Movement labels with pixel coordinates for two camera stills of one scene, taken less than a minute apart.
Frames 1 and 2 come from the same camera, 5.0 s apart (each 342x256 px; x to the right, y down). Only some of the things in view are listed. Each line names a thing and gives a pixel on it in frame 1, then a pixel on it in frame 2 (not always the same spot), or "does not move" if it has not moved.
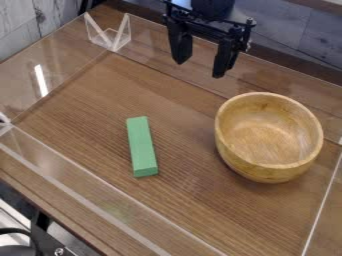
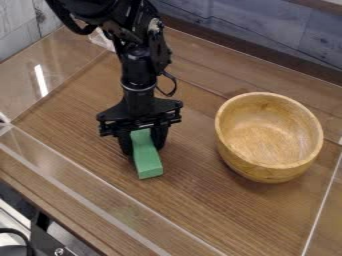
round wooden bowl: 268,137 does not move
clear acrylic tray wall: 143,157 does not move
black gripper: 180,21 → 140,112
